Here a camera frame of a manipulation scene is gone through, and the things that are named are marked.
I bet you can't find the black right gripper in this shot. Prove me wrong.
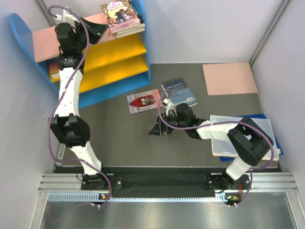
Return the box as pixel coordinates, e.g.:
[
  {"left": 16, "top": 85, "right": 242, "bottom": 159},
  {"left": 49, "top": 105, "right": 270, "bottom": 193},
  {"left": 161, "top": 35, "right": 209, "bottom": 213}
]
[{"left": 149, "top": 112, "right": 188, "bottom": 137}]

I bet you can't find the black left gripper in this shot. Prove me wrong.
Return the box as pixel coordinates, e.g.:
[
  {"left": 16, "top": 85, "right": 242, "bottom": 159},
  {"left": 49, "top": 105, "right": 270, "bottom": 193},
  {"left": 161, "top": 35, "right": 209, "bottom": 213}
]
[{"left": 74, "top": 17, "right": 109, "bottom": 52}]

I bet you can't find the orange lantern cover paperback book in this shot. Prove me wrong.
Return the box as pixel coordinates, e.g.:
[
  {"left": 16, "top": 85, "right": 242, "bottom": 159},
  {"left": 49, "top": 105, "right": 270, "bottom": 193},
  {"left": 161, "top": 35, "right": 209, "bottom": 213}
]
[{"left": 116, "top": 28, "right": 145, "bottom": 38}]

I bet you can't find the pink purple paperback book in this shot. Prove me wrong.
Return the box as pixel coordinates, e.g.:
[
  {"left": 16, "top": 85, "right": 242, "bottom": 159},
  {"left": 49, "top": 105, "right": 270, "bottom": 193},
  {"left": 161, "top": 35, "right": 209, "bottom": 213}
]
[{"left": 100, "top": 0, "right": 140, "bottom": 33}]

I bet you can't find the dark blue paperback book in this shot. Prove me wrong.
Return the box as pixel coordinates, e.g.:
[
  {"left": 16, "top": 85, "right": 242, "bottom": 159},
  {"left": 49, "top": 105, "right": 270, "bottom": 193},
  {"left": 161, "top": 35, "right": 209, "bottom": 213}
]
[{"left": 161, "top": 78, "right": 198, "bottom": 107}]

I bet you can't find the blue treehouse paperback book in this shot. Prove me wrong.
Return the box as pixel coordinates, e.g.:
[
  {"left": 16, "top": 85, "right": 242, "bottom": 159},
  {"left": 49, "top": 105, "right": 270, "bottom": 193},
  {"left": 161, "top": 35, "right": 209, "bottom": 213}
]
[{"left": 110, "top": 17, "right": 144, "bottom": 33}]

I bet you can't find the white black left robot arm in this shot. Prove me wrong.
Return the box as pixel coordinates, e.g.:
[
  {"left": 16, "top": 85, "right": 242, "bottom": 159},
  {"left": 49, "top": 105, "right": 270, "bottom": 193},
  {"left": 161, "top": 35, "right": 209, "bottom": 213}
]
[{"left": 49, "top": 15, "right": 111, "bottom": 190}]

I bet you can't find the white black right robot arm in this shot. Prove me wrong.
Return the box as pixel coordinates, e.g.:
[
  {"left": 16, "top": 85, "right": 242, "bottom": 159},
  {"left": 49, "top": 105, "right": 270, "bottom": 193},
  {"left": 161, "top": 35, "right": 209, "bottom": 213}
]
[{"left": 149, "top": 100, "right": 275, "bottom": 193}]

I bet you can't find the red pink picture book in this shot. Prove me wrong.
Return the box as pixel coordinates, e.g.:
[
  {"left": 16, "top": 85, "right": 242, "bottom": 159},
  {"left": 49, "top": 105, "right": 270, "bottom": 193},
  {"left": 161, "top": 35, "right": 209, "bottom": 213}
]
[{"left": 126, "top": 89, "right": 160, "bottom": 114}]

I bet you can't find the blue pink yellow bookshelf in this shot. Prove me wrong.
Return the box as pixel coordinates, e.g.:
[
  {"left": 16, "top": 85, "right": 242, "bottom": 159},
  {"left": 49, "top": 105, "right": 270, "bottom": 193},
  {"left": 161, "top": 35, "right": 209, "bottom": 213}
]
[{"left": 9, "top": 13, "right": 151, "bottom": 108}]

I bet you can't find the book on shelf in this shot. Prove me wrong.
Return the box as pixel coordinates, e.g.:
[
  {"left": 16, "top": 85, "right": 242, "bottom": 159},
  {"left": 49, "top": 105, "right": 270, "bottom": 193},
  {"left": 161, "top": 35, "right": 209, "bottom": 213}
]
[{"left": 48, "top": 60, "right": 60, "bottom": 81}]

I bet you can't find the clear white file folder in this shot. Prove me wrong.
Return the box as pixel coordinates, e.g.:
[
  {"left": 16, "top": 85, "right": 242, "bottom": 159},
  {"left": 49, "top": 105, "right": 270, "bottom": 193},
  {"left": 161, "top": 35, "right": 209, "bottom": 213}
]
[{"left": 210, "top": 115, "right": 279, "bottom": 166}]

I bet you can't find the pink board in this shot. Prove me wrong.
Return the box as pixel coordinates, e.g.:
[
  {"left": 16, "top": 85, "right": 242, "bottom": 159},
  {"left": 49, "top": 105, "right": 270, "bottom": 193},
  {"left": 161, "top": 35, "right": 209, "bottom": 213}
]
[{"left": 202, "top": 62, "right": 258, "bottom": 96}]

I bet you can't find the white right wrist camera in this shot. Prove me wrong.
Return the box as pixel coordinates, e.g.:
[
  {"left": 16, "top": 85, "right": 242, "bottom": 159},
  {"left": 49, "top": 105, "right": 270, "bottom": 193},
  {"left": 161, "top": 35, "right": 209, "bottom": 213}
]
[{"left": 162, "top": 98, "right": 177, "bottom": 116}]

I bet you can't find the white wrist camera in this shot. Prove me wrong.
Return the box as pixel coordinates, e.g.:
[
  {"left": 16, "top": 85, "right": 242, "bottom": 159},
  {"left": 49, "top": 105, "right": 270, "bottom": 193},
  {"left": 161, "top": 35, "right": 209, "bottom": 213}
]
[
  {"left": 162, "top": 98, "right": 177, "bottom": 116},
  {"left": 55, "top": 10, "right": 77, "bottom": 25}
]

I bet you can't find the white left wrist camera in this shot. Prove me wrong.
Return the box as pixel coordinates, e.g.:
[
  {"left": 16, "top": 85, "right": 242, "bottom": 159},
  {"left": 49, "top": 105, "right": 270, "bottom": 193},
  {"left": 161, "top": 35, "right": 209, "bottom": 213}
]
[{"left": 55, "top": 10, "right": 77, "bottom": 25}]

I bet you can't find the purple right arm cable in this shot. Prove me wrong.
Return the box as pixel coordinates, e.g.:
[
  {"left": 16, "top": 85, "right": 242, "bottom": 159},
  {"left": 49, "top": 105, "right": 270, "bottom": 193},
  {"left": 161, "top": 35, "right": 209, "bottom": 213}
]
[{"left": 158, "top": 89, "right": 275, "bottom": 207}]

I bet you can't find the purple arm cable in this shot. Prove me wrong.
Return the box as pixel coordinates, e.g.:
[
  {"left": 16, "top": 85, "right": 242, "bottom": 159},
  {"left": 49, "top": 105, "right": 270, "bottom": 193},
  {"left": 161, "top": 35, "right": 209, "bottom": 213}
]
[
  {"left": 158, "top": 89, "right": 275, "bottom": 207},
  {"left": 47, "top": 6, "right": 112, "bottom": 208}
]

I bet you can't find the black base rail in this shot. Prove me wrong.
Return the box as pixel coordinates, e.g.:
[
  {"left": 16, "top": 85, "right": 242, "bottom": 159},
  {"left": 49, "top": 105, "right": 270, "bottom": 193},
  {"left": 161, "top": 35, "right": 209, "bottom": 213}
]
[{"left": 53, "top": 164, "right": 252, "bottom": 198}]

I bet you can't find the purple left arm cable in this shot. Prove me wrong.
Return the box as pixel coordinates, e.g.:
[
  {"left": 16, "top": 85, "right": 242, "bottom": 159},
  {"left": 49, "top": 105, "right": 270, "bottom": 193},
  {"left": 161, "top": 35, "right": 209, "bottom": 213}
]
[{"left": 47, "top": 6, "right": 112, "bottom": 208}]

